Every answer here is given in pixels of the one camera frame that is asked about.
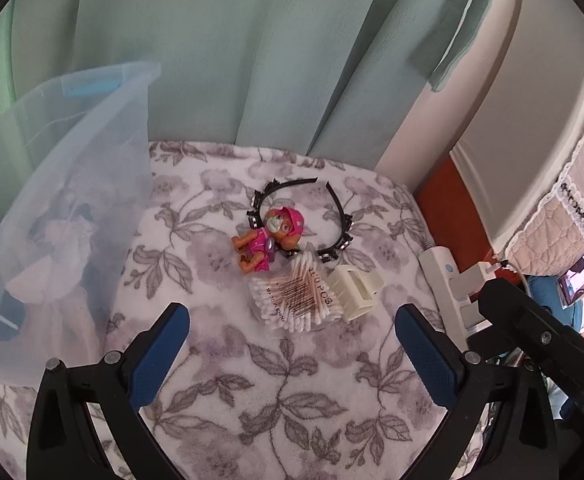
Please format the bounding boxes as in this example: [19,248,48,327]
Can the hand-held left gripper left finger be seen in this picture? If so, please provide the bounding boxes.
[27,302,191,480]

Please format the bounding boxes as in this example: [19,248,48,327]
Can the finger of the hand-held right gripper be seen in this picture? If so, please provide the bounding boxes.
[478,278,555,376]

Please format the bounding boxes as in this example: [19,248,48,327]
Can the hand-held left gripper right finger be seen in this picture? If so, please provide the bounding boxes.
[394,303,557,480]

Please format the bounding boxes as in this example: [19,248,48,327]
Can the white paper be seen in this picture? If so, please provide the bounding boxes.
[4,210,98,306]

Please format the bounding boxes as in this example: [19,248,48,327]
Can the clear plastic storage container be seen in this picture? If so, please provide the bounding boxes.
[0,61,161,396]

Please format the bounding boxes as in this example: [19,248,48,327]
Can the blue cushion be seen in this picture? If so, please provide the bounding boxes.
[526,272,584,341]

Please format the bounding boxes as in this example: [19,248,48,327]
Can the white charger adapter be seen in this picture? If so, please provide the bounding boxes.
[449,262,495,306]

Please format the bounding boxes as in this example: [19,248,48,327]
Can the white power strip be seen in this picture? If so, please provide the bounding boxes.
[418,246,492,346]

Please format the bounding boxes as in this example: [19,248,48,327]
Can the quilted lace-trimmed cover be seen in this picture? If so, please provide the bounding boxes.
[504,75,584,281]

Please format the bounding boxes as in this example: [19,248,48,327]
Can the white hair claw clip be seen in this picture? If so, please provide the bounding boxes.
[326,264,387,322]

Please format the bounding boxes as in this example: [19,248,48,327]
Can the grey floral blanket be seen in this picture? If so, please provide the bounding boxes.
[0,140,492,480]

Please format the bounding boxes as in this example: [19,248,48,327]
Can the black studded headband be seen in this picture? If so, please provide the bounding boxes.
[246,176,355,263]

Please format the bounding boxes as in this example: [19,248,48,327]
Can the packet of cotton swabs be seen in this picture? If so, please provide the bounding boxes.
[248,255,345,333]

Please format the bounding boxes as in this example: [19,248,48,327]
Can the white headboard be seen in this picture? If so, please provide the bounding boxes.
[449,0,584,256]

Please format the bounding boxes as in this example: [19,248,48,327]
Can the pink dog toy figure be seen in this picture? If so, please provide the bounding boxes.
[231,206,305,276]

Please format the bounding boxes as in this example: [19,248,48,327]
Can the green curtain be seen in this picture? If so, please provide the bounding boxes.
[0,0,502,171]

